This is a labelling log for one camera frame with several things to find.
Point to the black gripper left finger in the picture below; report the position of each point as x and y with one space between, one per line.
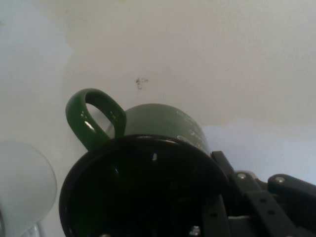
213 217

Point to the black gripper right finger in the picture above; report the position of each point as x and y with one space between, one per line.
261 205

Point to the green mug with white print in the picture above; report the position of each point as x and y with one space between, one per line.
160 121

